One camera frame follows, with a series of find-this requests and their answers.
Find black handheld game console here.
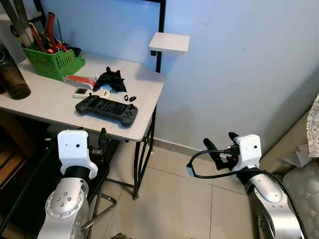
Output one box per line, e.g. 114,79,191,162
75,96,139,125

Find small white remote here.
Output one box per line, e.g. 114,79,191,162
91,90,111,99

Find small white screen device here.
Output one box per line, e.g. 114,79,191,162
73,88,91,98

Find grey patterned white cloth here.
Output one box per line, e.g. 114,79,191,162
306,96,319,158

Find white table with black legs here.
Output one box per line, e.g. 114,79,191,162
0,52,166,201

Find orange plastic packet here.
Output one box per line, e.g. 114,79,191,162
63,75,99,87

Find white bed mattress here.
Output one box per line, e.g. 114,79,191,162
279,159,319,239

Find green plastic basket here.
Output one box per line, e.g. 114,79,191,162
22,42,86,82

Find dark brown bottle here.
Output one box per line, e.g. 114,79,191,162
0,45,31,100

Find small white shelf board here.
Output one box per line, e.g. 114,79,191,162
149,32,190,54

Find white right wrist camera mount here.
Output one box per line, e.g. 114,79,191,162
234,134,263,171

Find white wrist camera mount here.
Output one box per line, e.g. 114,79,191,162
57,129,99,179
234,134,263,171

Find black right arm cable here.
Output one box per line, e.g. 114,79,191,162
186,147,300,239

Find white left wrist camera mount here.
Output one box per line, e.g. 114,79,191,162
57,129,99,179

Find orange handled screwdriver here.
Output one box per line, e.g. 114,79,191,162
56,19,68,52

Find red handled cutters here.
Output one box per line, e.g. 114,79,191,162
28,22,48,53

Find red handled pliers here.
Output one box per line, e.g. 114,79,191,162
44,11,58,52

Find black metal frame post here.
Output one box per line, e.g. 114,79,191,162
142,0,166,74

